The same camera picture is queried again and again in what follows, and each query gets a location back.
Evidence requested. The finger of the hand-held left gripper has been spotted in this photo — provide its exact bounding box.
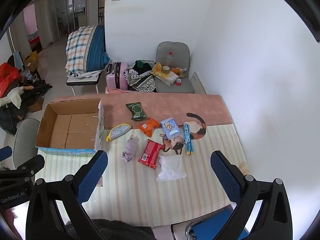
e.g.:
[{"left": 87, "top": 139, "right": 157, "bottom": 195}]
[
  {"left": 9, "top": 154, "right": 46, "bottom": 179},
  {"left": 0, "top": 146, "right": 13, "bottom": 162}
]

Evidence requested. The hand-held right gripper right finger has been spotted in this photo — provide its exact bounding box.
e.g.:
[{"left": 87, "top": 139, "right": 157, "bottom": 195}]
[{"left": 210, "top": 150, "right": 293, "bottom": 240}]

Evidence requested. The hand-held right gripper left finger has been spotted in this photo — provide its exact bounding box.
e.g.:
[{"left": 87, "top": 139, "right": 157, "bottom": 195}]
[{"left": 25, "top": 149, "right": 109, "bottom": 240}]

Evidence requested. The pale purple cloth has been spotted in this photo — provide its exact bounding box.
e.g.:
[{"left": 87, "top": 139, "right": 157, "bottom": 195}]
[{"left": 121, "top": 135, "right": 138, "bottom": 162}]

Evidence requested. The silver scrubber with yellow ends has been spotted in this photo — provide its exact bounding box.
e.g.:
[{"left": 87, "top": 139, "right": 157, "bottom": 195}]
[{"left": 106, "top": 124, "right": 131, "bottom": 142}]

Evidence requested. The long light blue packet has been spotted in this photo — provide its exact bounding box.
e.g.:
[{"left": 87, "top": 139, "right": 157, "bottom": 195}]
[{"left": 182, "top": 122, "right": 194, "bottom": 155}]

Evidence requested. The white cotton plastic bag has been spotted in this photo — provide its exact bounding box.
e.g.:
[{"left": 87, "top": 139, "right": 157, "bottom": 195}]
[{"left": 156, "top": 154, "right": 187, "bottom": 182}]

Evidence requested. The red snack packet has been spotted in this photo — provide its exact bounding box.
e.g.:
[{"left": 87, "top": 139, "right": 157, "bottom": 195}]
[{"left": 137, "top": 139, "right": 165, "bottom": 169}]

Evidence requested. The blue cartoon tissue pack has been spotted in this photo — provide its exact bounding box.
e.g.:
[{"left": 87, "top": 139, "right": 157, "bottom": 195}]
[{"left": 160, "top": 118, "right": 181, "bottom": 138}]

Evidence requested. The orange snack packet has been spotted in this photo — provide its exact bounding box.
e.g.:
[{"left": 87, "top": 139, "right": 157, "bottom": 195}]
[{"left": 138, "top": 117, "right": 161, "bottom": 137}]

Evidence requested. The green snack packet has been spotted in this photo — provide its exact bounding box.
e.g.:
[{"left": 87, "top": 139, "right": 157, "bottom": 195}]
[{"left": 125, "top": 102, "right": 147, "bottom": 122}]

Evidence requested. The person's left forearm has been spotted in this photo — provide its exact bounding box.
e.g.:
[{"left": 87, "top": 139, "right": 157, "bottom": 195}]
[{"left": 0, "top": 206, "right": 23, "bottom": 240}]

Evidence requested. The grey round chair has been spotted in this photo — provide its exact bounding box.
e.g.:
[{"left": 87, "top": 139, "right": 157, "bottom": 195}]
[{"left": 12, "top": 118, "right": 42, "bottom": 173}]

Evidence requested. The small brown cardboard box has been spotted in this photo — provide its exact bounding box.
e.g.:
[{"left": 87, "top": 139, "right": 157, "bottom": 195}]
[{"left": 27, "top": 95, "right": 45, "bottom": 113}]

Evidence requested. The white duck plush toy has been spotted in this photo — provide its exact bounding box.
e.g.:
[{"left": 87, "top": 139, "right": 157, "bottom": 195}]
[{"left": 0, "top": 85, "right": 34, "bottom": 109}]

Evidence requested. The dark fleece clothing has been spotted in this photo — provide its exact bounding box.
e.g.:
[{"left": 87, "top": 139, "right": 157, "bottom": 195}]
[{"left": 64, "top": 218, "right": 157, "bottom": 240}]

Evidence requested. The black tripod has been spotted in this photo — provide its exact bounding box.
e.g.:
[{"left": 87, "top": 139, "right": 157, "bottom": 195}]
[{"left": 21, "top": 80, "right": 53, "bottom": 98}]

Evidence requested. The red plastic bag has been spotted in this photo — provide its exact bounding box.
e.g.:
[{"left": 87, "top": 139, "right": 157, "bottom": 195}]
[{"left": 0, "top": 62, "right": 22, "bottom": 98}]

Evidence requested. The pink folded cloth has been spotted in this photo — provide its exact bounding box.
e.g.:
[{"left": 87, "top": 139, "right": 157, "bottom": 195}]
[{"left": 105, "top": 86, "right": 133, "bottom": 95}]

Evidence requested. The blue face mask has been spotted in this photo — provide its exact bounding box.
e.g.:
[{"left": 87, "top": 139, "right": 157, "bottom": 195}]
[{"left": 13, "top": 51, "right": 25, "bottom": 69}]

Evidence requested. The white seat metal chair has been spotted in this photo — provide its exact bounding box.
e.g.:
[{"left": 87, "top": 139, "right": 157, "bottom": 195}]
[{"left": 66, "top": 70, "right": 103, "bottom": 96}]

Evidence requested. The yellow cardboard box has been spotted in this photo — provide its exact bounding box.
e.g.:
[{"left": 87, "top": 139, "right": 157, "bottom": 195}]
[{"left": 24, "top": 51, "right": 40, "bottom": 71}]

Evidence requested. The white board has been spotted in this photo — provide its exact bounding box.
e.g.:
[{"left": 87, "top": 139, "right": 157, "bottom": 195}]
[{"left": 190, "top": 71, "right": 207, "bottom": 95}]

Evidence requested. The grey cushioned chair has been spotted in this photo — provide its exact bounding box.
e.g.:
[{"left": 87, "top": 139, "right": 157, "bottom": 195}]
[{"left": 155, "top": 42, "right": 195, "bottom": 94}]

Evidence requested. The pink suitcase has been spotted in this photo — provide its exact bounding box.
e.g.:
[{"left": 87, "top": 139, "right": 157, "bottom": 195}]
[{"left": 106, "top": 62, "right": 129, "bottom": 90}]

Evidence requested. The black white patterned bag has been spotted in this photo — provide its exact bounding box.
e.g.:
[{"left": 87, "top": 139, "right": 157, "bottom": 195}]
[{"left": 124, "top": 60, "right": 157, "bottom": 92}]

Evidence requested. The white rectangular pack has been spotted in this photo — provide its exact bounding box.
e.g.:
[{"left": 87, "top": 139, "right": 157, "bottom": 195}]
[{"left": 160, "top": 71, "right": 179, "bottom": 85}]

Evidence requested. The yellow crumpled bag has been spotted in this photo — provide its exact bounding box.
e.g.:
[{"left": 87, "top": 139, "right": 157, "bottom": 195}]
[{"left": 152, "top": 62, "right": 170, "bottom": 77}]

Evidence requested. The plaid and blue folded quilt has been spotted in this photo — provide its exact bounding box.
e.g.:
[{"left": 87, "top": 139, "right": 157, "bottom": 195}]
[{"left": 65, "top": 25, "right": 110, "bottom": 73}]

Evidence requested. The clear plastic bottle red cap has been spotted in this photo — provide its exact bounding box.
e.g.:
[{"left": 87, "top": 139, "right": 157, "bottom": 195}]
[{"left": 165, "top": 52, "right": 175, "bottom": 68}]

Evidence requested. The sliding glass door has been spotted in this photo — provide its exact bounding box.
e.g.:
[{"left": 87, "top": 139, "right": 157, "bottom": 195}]
[{"left": 47, "top": 0, "right": 88, "bottom": 43}]

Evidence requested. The blue bag with metal ring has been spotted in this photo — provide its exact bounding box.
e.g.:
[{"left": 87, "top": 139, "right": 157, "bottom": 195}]
[{"left": 171, "top": 204, "right": 249, "bottom": 240}]

